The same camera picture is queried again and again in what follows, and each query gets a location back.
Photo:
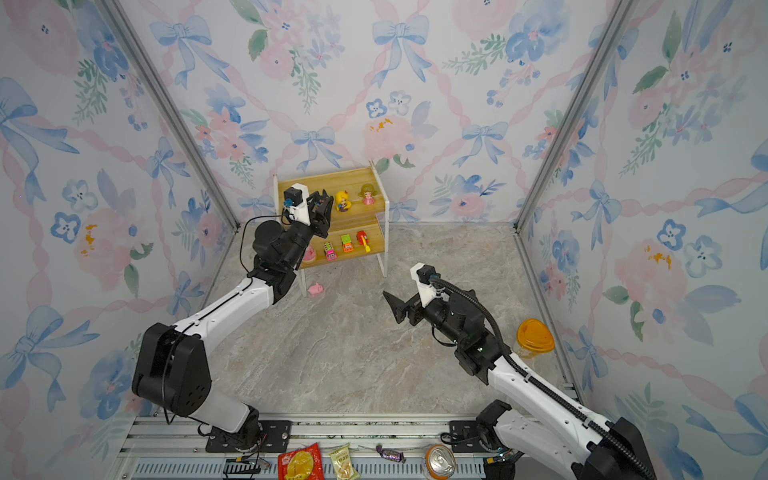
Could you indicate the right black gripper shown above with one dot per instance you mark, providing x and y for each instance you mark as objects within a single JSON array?
[{"x": 402, "y": 309}]

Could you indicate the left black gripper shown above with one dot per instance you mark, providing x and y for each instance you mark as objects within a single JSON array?
[{"x": 322, "y": 224}]

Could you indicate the yellow figure toy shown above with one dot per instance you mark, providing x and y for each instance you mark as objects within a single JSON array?
[{"x": 342, "y": 201}]

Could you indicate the green orange toy truck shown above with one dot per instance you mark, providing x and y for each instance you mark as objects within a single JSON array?
[{"x": 347, "y": 243}]

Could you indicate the pink bear donut toy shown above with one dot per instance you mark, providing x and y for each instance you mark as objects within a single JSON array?
[{"x": 309, "y": 255}]

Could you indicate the pink toy car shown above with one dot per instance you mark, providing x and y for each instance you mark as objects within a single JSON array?
[{"x": 329, "y": 251}]

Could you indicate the red yellow toy excavator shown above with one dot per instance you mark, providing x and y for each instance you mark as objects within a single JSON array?
[{"x": 363, "y": 240}]

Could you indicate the pink pig toy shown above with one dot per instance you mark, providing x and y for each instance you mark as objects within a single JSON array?
[{"x": 315, "y": 289}]

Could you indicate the olive hair doll head toy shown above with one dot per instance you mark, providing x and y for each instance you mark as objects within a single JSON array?
[{"x": 368, "y": 193}]

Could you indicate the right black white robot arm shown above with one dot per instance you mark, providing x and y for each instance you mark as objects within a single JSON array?
[{"x": 561, "y": 434}]

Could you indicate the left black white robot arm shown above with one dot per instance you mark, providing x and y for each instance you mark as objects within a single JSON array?
[{"x": 172, "y": 370}]

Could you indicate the orange lid plastic cup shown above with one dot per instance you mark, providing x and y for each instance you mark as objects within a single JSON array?
[{"x": 533, "y": 338}]

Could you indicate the purple wrapped candy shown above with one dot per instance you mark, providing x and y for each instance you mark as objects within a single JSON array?
[{"x": 390, "y": 454}]

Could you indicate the silver drink can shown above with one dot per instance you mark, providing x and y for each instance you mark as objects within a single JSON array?
[{"x": 439, "y": 463}]

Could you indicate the green snack packet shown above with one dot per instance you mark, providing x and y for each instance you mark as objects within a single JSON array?
[{"x": 342, "y": 464}]

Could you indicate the red snack packet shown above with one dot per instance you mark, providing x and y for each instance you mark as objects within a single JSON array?
[{"x": 302, "y": 464}]

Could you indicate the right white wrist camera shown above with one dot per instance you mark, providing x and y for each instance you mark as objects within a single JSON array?
[{"x": 422, "y": 274}]

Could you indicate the white frame wooden two-tier shelf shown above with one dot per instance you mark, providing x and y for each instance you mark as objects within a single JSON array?
[{"x": 373, "y": 219}]

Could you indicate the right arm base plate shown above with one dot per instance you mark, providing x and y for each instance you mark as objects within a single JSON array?
[{"x": 466, "y": 436}]

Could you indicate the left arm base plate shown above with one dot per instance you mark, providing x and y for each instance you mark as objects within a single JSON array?
[{"x": 256, "y": 436}]

